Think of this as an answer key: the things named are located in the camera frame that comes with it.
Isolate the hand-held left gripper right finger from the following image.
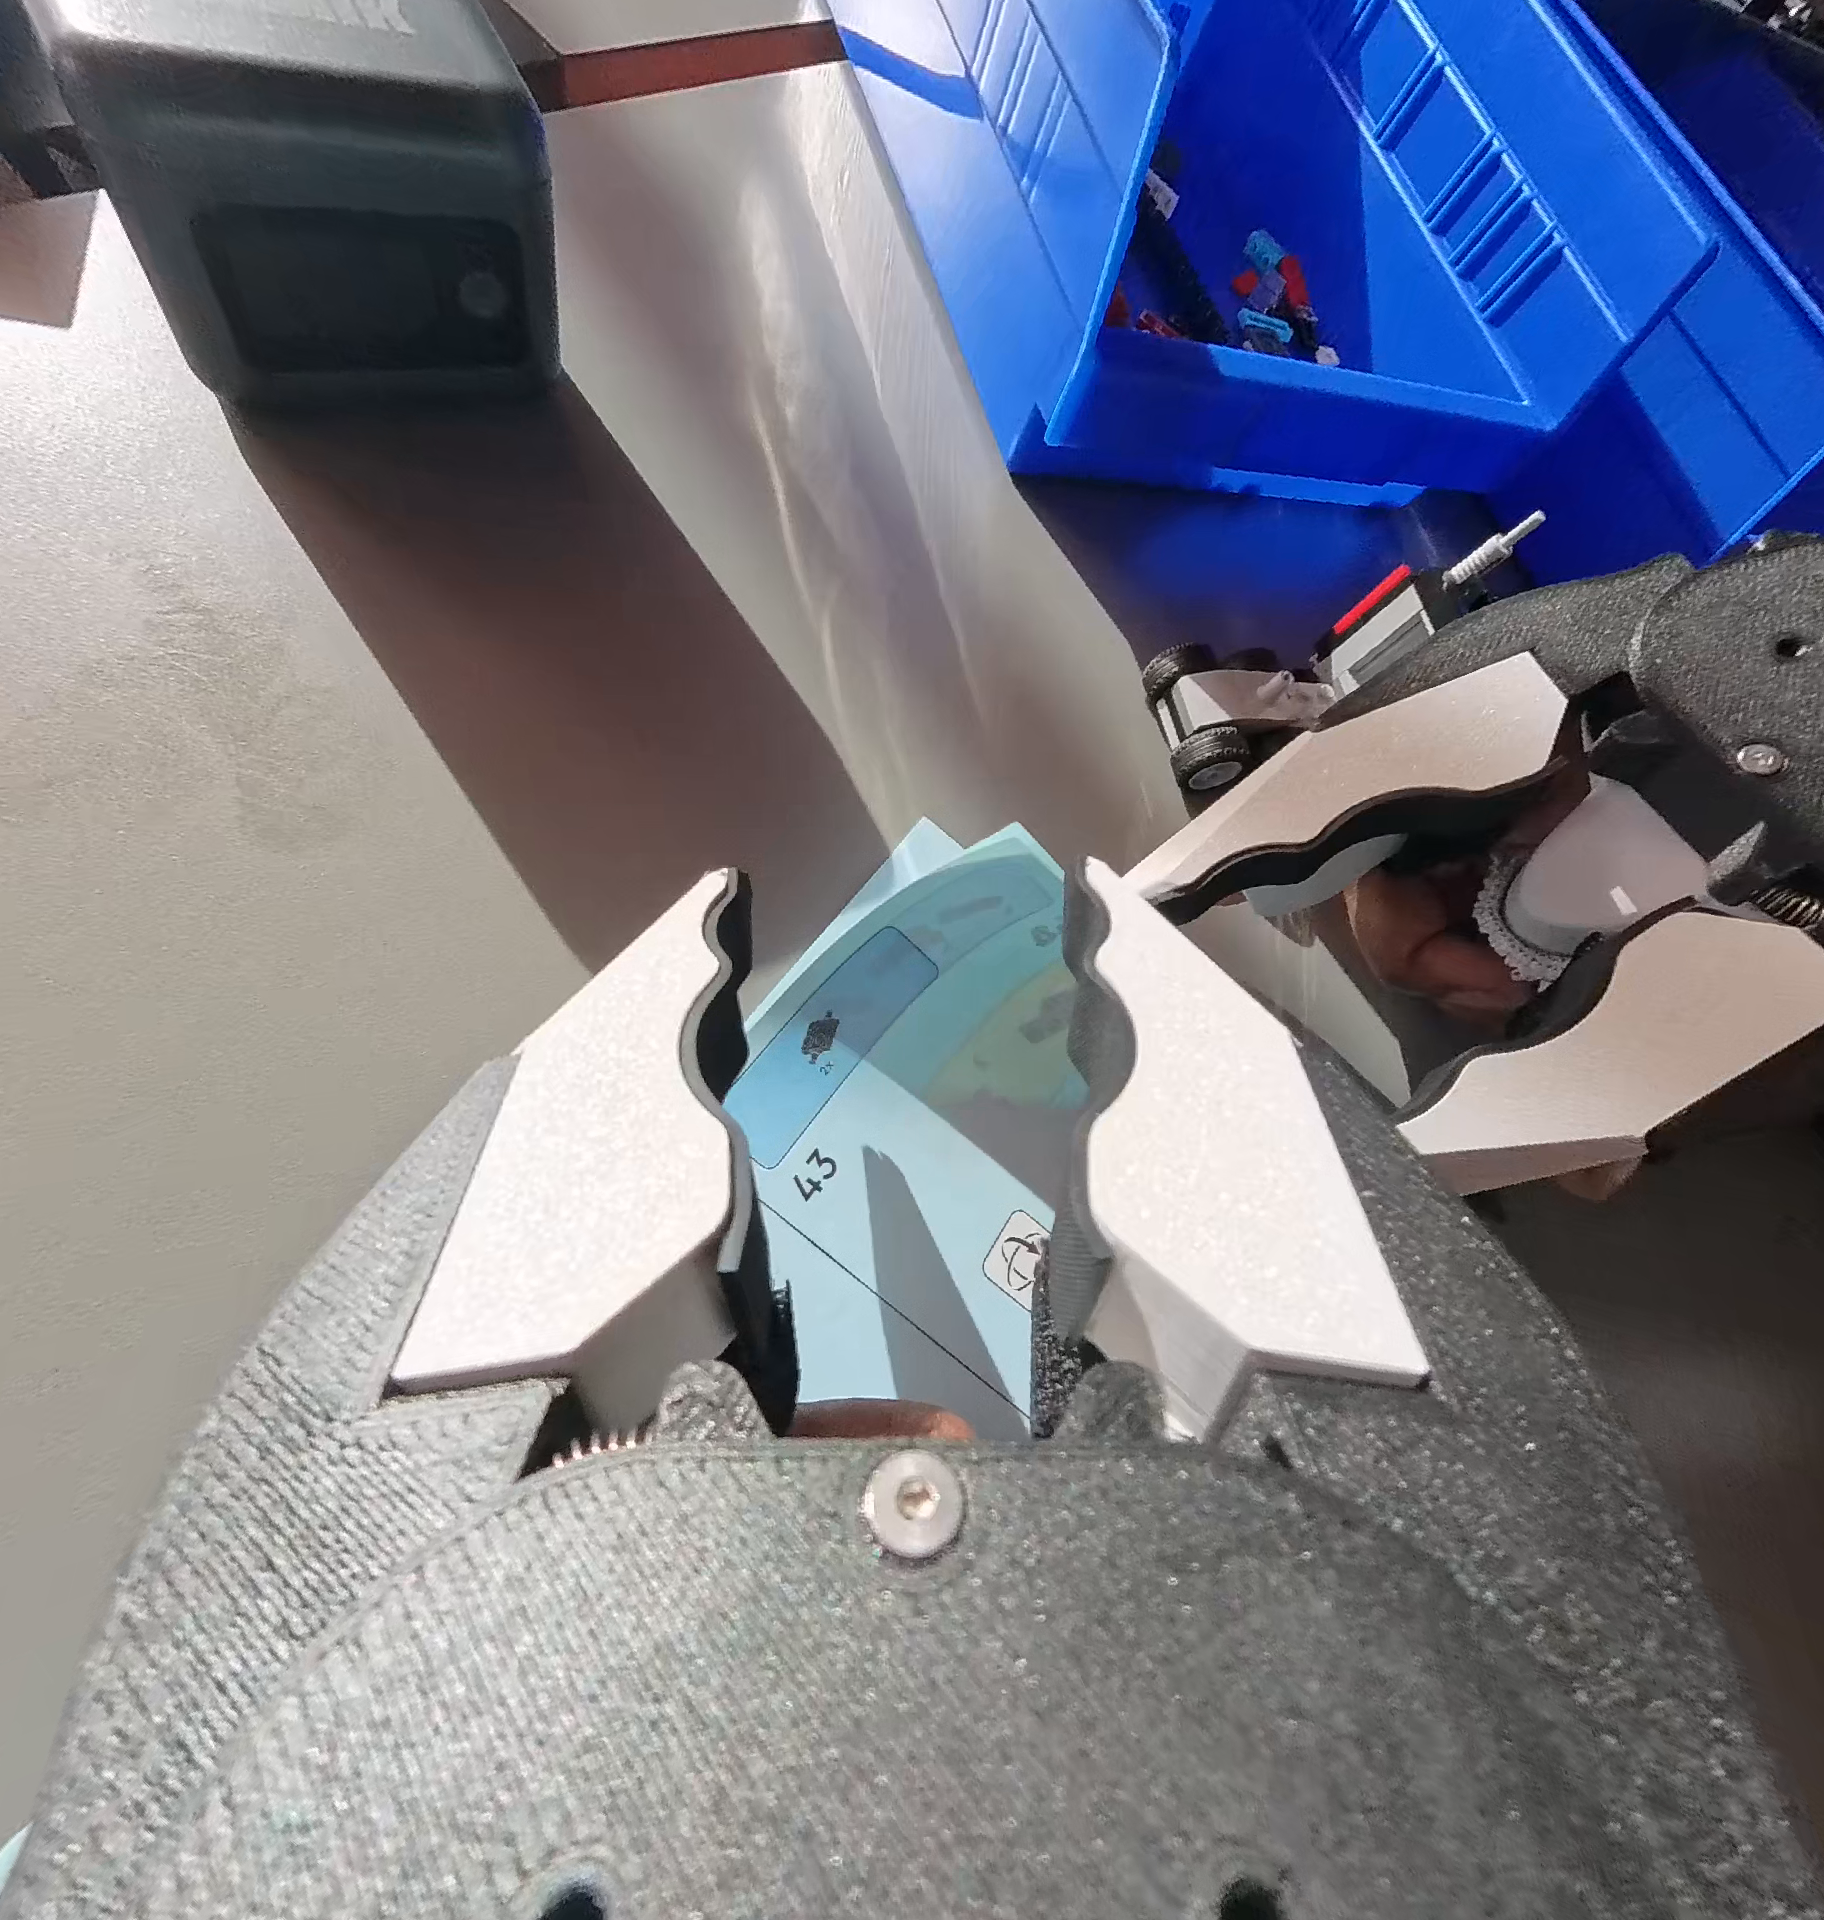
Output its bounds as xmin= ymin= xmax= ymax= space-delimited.
xmin=1029 ymin=855 xmax=1431 ymax=1451

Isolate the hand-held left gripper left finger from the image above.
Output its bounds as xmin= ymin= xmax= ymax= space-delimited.
xmin=386 ymin=865 xmax=769 ymax=1436

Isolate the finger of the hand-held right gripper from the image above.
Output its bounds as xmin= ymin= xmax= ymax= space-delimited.
xmin=1397 ymin=893 xmax=1824 ymax=1198
xmin=1131 ymin=650 xmax=1703 ymax=963

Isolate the red black toy brick truck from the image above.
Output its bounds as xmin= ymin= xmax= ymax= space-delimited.
xmin=1145 ymin=512 xmax=1552 ymax=796

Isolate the light blue instruction booklet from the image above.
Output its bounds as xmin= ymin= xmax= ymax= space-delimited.
xmin=0 ymin=816 xmax=1102 ymax=1920

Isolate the blue plastic bin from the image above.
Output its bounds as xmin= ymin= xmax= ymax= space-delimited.
xmin=829 ymin=0 xmax=1725 ymax=512
xmin=1514 ymin=0 xmax=1824 ymax=560

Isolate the grey desk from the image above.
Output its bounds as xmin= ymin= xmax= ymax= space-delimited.
xmin=0 ymin=0 xmax=1824 ymax=1920

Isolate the person's right hand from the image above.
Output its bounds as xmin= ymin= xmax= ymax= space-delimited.
xmin=1362 ymin=860 xmax=1575 ymax=1054

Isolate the pile of loose toy bricks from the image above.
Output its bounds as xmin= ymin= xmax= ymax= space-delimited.
xmin=1097 ymin=144 xmax=1347 ymax=370

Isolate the dark grey cube power station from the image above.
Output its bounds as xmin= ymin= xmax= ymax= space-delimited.
xmin=40 ymin=0 xmax=562 ymax=404

